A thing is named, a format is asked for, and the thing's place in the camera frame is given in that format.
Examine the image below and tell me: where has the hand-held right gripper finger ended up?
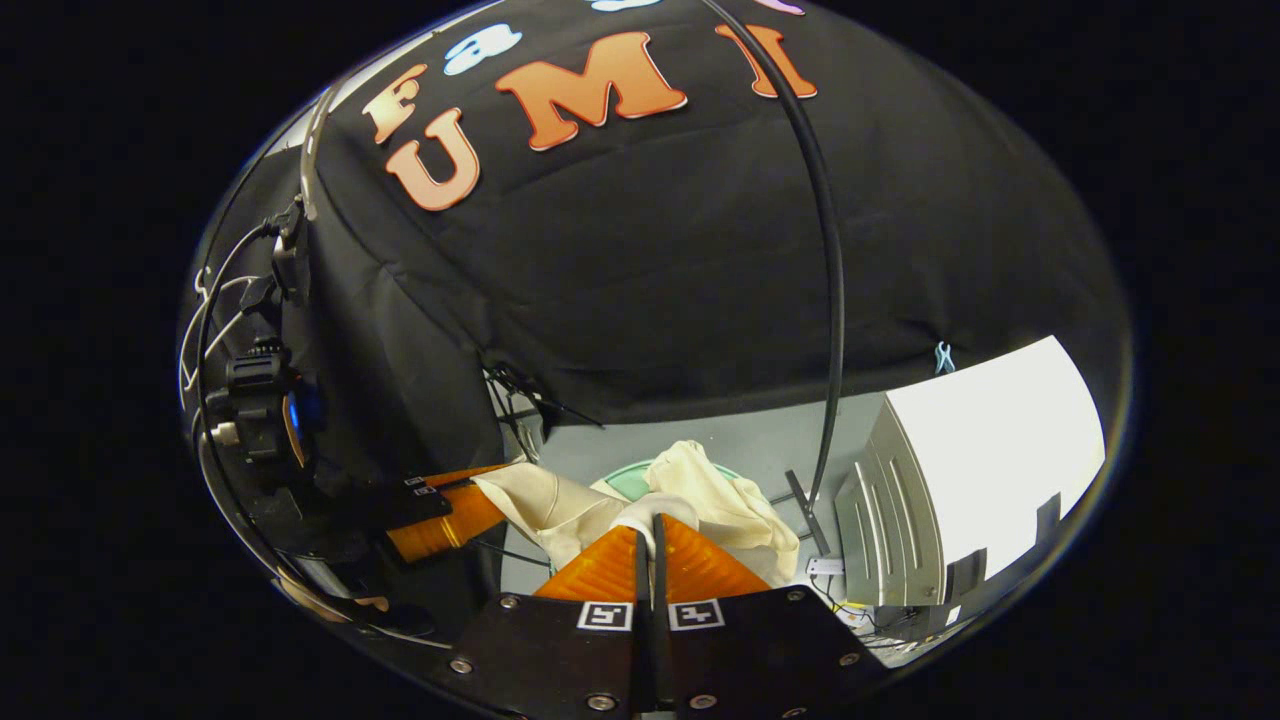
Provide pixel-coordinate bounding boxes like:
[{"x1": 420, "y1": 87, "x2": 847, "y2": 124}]
[
  {"x1": 655, "y1": 513, "x2": 891, "y2": 716},
  {"x1": 450, "y1": 525, "x2": 656, "y2": 716}
]

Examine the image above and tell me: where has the cream shirt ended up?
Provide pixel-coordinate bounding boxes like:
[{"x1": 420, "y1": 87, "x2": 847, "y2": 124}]
[{"x1": 472, "y1": 440, "x2": 801, "y2": 586}]

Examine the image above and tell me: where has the green laundry hamper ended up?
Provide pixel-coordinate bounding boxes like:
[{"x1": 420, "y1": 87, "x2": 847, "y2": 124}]
[{"x1": 605, "y1": 460, "x2": 746, "y2": 501}]

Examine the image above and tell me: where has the black clothes rack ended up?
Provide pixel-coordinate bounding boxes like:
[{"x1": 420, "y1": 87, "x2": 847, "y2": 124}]
[{"x1": 695, "y1": 0, "x2": 849, "y2": 559}]

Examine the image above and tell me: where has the black backdrop cloth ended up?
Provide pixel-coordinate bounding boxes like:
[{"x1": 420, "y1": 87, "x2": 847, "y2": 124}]
[{"x1": 185, "y1": 0, "x2": 1131, "y2": 501}]

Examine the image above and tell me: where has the white cabinet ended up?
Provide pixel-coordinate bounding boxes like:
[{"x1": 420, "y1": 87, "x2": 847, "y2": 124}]
[{"x1": 835, "y1": 335, "x2": 1106, "y2": 636}]

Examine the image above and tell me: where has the black cable bundle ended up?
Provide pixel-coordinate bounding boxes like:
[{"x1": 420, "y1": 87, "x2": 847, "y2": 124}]
[{"x1": 485, "y1": 363, "x2": 606, "y2": 433}]

